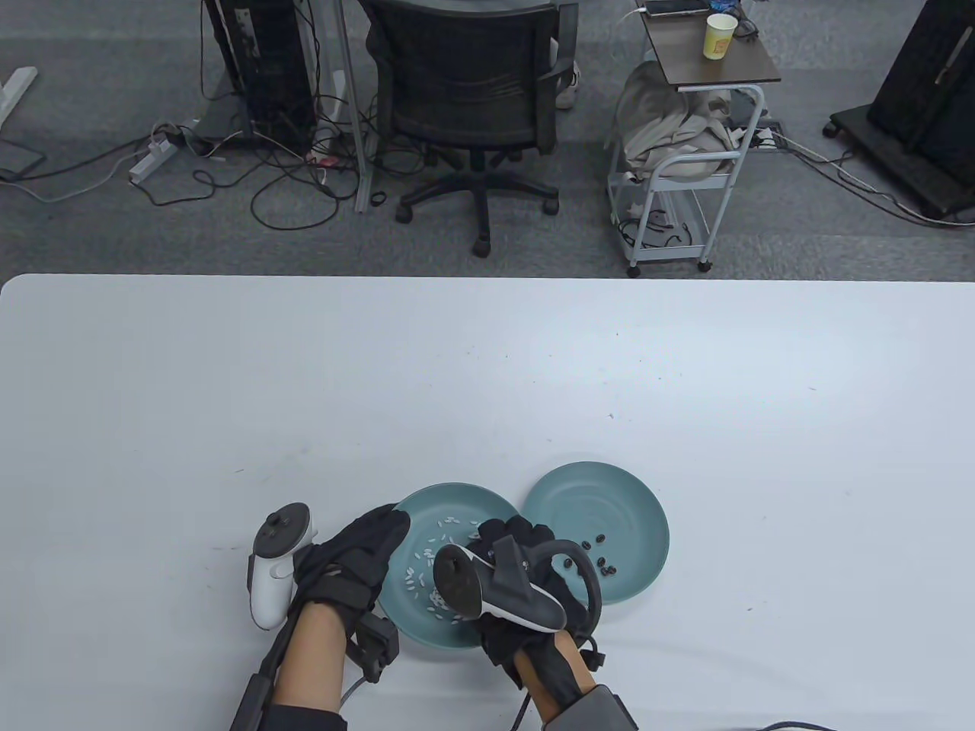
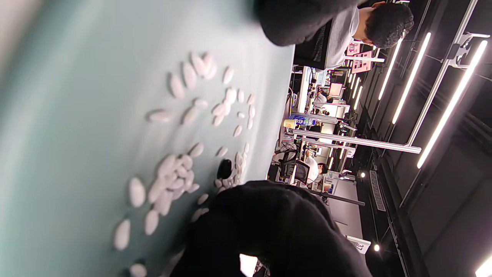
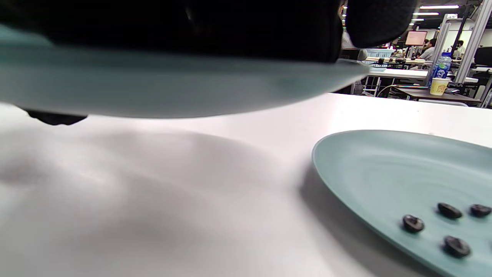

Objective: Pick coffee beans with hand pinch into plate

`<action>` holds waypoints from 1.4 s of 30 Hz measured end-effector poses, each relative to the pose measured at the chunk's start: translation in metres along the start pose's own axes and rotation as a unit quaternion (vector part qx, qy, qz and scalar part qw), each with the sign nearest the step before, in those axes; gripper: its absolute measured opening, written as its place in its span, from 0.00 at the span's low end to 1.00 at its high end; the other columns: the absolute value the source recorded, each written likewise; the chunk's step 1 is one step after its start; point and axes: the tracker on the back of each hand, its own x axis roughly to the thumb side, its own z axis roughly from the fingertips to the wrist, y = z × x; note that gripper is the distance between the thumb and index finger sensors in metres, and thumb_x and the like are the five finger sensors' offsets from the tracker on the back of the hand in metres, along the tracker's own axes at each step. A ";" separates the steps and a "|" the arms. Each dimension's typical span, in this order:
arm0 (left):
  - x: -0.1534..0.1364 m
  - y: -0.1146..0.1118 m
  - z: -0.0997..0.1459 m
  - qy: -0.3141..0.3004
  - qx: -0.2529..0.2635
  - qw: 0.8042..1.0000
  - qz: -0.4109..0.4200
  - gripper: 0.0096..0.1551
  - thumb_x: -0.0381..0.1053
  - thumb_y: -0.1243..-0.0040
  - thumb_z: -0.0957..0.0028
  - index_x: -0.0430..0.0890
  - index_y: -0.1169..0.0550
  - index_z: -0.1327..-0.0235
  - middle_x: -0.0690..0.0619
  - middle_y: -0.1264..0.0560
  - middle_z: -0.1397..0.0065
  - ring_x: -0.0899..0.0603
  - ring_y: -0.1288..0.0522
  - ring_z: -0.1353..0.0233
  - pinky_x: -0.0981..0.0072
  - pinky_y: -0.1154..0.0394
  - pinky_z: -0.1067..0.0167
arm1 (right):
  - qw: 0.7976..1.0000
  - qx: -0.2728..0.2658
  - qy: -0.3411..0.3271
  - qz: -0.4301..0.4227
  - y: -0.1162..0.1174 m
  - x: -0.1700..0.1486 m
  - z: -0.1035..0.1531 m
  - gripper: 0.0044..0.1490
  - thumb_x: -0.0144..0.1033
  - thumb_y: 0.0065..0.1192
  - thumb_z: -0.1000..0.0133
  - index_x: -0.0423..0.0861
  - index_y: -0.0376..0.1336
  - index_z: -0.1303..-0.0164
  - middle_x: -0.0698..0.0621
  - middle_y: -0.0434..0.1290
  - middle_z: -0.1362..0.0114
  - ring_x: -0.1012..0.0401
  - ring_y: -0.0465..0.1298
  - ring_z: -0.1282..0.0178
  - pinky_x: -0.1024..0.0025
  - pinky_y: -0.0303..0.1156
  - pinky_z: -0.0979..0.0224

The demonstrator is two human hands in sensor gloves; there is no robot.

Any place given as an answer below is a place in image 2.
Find group of dark coffee beans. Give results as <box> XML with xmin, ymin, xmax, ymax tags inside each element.
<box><xmin>216</xmin><ymin>159</ymin><xmax>233</xmax><ymax>180</ymax></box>

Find scattered white rice grains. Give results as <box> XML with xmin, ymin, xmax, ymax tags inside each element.
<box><xmin>113</xmin><ymin>52</ymin><xmax>256</xmax><ymax>277</ymax></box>

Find person's left hand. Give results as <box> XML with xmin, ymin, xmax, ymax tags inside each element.
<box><xmin>254</xmin><ymin>0</ymin><xmax>361</xmax><ymax>47</ymax></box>

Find silver metal frame beam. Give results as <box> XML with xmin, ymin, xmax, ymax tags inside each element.
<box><xmin>294</xmin><ymin>130</ymin><xmax>421</xmax><ymax>154</ymax></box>

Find long ceiling light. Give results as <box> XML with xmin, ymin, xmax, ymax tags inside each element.
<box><xmin>379</xmin><ymin>38</ymin><xmax>402</xmax><ymax>100</ymax></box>
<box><xmin>417</xmin><ymin>40</ymin><xmax>488</xmax><ymax>169</ymax></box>
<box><xmin>392</xmin><ymin>33</ymin><xmax>432</xmax><ymax>124</ymax></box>

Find black mesh office chair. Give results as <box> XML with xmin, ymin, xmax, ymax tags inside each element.
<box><xmin>279</xmin><ymin>152</ymin><xmax>310</xmax><ymax>184</ymax></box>
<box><xmin>294</xmin><ymin>19</ymin><xmax>333</xmax><ymax>70</ymax></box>

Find pink shelf unit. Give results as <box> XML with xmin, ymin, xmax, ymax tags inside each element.
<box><xmin>346</xmin><ymin>40</ymin><xmax>373</xmax><ymax>73</ymax></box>

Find teal ceramic plate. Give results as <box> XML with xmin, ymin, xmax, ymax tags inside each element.
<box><xmin>0</xmin><ymin>0</ymin><xmax>296</xmax><ymax>277</ymax></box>

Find person's right hand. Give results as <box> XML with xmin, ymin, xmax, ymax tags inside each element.
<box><xmin>171</xmin><ymin>180</ymin><xmax>371</xmax><ymax>277</ymax></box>

